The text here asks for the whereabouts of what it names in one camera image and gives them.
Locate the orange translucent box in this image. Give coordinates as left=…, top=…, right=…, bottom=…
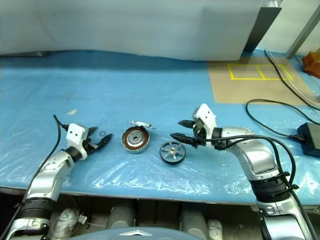
left=301, top=51, right=320, bottom=76

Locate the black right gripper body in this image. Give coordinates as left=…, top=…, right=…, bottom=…
left=192, top=119, right=209, bottom=149

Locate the grey aluminium profile post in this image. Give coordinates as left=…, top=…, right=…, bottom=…
left=286, top=3, right=320, bottom=60

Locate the dark grey rounded cylinder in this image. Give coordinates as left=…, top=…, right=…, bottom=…
left=181, top=208, right=210, bottom=237
left=107, top=204, right=136, bottom=230

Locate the black adapter power cable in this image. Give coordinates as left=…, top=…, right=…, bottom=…
left=245, top=99, right=320, bottom=142

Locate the black upright post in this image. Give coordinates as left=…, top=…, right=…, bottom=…
left=243, top=6, right=283, bottom=53

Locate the brown cardboard sheet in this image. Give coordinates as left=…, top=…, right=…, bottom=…
left=207, top=56, right=320, bottom=107

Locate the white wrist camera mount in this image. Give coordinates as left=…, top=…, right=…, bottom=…
left=66, top=122, right=90, bottom=161
left=191, top=103, right=217, bottom=137

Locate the black power adapter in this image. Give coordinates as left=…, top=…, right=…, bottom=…
left=296, top=122, right=320, bottom=158

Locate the grey robot torso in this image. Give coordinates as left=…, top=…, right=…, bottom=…
left=72, top=226, right=201, bottom=240

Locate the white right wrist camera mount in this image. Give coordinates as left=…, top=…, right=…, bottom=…
left=191, top=103, right=217, bottom=137

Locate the round silver motor housing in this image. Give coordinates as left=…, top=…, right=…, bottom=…
left=121, top=126, right=151, bottom=155

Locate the long black cable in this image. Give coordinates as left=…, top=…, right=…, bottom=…
left=264, top=49, right=320, bottom=111

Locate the clear plastic tube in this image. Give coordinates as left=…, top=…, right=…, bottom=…
left=266, top=50, right=320, bottom=105

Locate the blue plastic table cover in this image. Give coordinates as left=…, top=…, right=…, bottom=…
left=0, top=48, right=320, bottom=207

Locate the white wrapped rounded shape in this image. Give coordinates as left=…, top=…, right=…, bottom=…
left=53, top=208, right=81, bottom=237
left=207, top=219, right=223, bottom=240

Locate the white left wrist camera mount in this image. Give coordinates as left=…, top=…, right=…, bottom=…
left=66, top=122, right=90, bottom=161

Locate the yellow tape grid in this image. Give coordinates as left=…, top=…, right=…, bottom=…
left=226, top=63, right=295, bottom=81

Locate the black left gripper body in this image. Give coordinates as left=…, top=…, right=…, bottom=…
left=83, top=137, right=100, bottom=154

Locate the spoked rotor with dark rim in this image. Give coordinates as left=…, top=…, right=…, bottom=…
left=159, top=140, right=187, bottom=166

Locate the large white board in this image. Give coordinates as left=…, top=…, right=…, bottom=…
left=0, top=0, right=263, bottom=62

